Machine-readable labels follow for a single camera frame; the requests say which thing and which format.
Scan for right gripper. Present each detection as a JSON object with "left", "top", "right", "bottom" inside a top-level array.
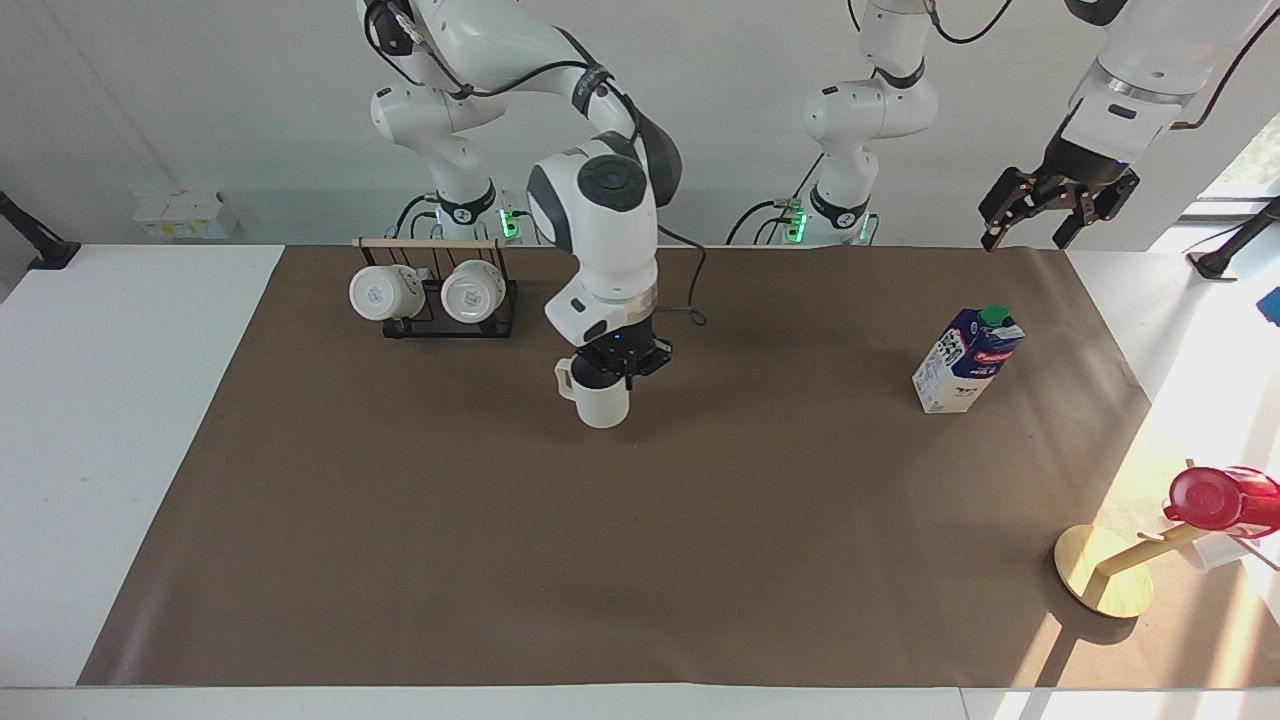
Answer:
[{"left": 574, "top": 318, "right": 674, "bottom": 392}]

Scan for wooden stand with round base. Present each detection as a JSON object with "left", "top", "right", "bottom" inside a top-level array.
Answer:
[{"left": 1053, "top": 523, "right": 1216, "bottom": 620}]

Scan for white cup with handle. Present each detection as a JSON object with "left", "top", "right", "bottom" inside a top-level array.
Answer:
[
  {"left": 554, "top": 356, "right": 632, "bottom": 430},
  {"left": 440, "top": 259, "right": 508, "bottom": 325},
  {"left": 348, "top": 263, "right": 427, "bottom": 324}
]

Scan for black cable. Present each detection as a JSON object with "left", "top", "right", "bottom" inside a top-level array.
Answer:
[
  {"left": 846, "top": 0, "right": 1018, "bottom": 47},
  {"left": 1170, "top": 0, "right": 1280, "bottom": 132},
  {"left": 655, "top": 224, "right": 709, "bottom": 329}
]

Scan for blue white milk carton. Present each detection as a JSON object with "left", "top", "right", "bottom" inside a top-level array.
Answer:
[{"left": 911, "top": 304, "right": 1027, "bottom": 415}]

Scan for red mug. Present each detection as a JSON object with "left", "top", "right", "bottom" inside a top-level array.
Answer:
[{"left": 1162, "top": 465, "right": 1280, "bottom": 540}]

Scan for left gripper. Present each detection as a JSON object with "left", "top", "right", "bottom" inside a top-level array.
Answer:
[{"left": 979, "top": 128, "right": 1142, "bottom": 252}]

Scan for white boxes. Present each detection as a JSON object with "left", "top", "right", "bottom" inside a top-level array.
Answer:
[{"left": 132, "top": 189, "right": 242, "bottom": 241}]

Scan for black wire cup rack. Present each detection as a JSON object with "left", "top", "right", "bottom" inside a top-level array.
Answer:
[{"left": 351, "top": 236, "right": 520, "bottom": 341}]

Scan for black stand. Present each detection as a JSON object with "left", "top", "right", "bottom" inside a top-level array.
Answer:
[
  {"left": 0, "top": 191, "right": 82, "bottom": 272},
  {"left": 1186, "top": 196, "right": 1280, "bottom": 282}
]

